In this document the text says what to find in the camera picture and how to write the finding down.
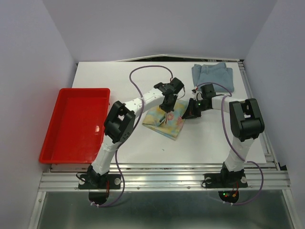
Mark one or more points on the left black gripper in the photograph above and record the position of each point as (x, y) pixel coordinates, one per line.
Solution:
(167, 109)

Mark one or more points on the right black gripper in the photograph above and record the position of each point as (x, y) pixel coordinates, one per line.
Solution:
(190, 112)

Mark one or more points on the floral pastel skirt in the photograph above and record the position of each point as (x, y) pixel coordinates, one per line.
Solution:
(167, 124)

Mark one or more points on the blue denim skirt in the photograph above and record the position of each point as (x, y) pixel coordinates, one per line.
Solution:
(218, 73)

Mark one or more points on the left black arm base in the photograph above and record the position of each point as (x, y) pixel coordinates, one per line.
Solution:
(105, 183)

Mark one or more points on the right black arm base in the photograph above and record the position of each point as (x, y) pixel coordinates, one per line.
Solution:
(229, 183)

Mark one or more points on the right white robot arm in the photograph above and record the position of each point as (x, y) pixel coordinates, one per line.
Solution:
(241, 120)

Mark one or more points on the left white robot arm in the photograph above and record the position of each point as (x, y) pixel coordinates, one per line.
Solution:
(119, 124)

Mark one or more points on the red plastic tray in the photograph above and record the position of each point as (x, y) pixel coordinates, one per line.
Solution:
(75, 131)

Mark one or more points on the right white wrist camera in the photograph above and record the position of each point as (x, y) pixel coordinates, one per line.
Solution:
(197, 95)

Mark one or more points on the aluminium frame rail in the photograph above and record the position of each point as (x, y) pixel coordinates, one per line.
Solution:
(168, 177)

